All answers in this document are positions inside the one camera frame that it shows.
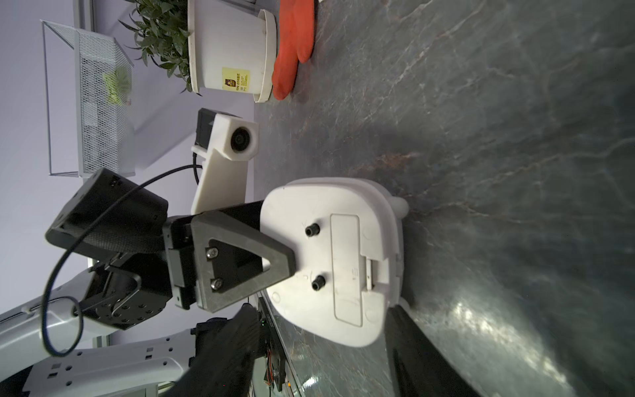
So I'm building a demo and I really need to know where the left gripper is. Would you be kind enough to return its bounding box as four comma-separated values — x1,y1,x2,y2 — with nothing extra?
45,169,296,330

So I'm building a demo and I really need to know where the white alarm device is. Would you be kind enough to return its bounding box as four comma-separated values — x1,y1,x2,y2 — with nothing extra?
261,178,409,347

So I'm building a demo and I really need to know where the green item in basket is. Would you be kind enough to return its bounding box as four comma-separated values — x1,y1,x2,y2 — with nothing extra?
103,67,132,106

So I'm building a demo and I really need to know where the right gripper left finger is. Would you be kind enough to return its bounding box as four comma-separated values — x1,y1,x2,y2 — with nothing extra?
166,304,266,397

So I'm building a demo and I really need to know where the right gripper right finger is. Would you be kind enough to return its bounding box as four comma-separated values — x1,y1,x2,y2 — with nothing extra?
385,306,478,396

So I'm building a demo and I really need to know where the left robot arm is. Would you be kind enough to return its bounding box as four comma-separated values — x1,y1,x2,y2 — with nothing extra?
1,169,296,396

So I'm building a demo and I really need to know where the white wire basket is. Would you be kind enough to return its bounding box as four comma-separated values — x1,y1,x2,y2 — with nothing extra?
41,20,136,179

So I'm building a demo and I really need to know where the orange rubber glove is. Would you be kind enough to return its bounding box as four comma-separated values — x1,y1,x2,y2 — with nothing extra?
272,0,316,101

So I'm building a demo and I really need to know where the potted green plant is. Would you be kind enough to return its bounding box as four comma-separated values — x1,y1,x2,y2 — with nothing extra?
123,1,278,104

